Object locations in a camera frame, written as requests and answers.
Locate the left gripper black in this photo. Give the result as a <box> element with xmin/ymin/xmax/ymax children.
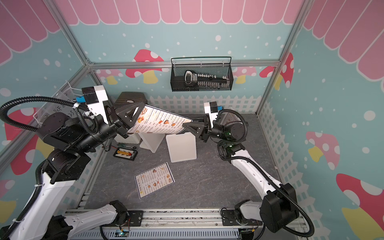
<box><xmin>74</xmin><ymin>101</ymin><xmax>147</xmax><ymax>153</ymax></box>

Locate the white menu stand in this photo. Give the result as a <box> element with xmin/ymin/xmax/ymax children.
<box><xmin>166</xmin><ymin>132</ymin><xmax>197</xmax><ymax>163</ymax></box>
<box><xmin>139</xmin><ymin>133</ymin><xmax>166</xmax><ymax>153</ymax></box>

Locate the dim sum menu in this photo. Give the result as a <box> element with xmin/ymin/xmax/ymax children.
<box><xmin>128</xmin><ymin>105</ymin><xmax>193</xmax><ymax>134</ymax></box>
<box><xmin>135</xmin><ymin>163</ymin><xmax>176</xmax><ymax>199</ymax></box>

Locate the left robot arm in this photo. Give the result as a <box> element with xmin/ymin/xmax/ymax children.
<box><xmin>1</xmin><ymin>97</ymin><xmax>146</xmax><ymax>240</ymax></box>

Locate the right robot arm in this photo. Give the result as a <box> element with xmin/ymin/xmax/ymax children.
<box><xmin>183</xmin><ymin>109</ymin><xmax>315</xmax><ymax>239</ymax></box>

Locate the brown lid storage box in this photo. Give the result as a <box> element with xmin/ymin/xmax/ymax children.
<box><xmin>114</xmin><ymin>92</ymin><xmax>148</xmax><ymax>144</ymax></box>

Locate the black tray with parts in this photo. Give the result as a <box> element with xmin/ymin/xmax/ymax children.
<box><xmin>113</xmin><ymin>148</ymin><xmax>138</xmax><ymax>161</ymax></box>

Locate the socket tool set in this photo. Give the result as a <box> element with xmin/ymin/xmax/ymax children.
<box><xmin>184</xmin><ymin>71</ymin><xmax>230</xmax><ymax>90</ymax></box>

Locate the clear plastic labelled bag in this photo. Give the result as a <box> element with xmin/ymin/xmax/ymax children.
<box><xmin>41</xmin><ymin>89</ymin><xmax>80</xmax><ymax>121</ymax></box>

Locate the small circuit board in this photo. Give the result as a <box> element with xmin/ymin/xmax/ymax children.
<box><xmin>115</xmin><ymin>230</ymin><xmax>130</xmax><ymax>238</ymax></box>

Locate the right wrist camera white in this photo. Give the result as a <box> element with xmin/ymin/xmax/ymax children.
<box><xmin>204</xmin><ymin>102</ymin><xmax>224</xmax><ymax>128</ymax></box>

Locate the green handled tool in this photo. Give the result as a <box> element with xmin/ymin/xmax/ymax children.
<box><xmin>118</xmin><ymin>143</ymin><xmax>137</xmax><ymax>151</ymax></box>

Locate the black mesh wall basket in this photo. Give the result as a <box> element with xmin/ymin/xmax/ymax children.
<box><xmin>170</xmin><ymin>57</ymin><xmax>234</xmax><ymax>92</ymax></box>

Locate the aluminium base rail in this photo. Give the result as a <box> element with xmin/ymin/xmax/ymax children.
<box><xmin>65</xmin><ymin>208</ymin><xmax>310</xmax><ymax>240</ymax></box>

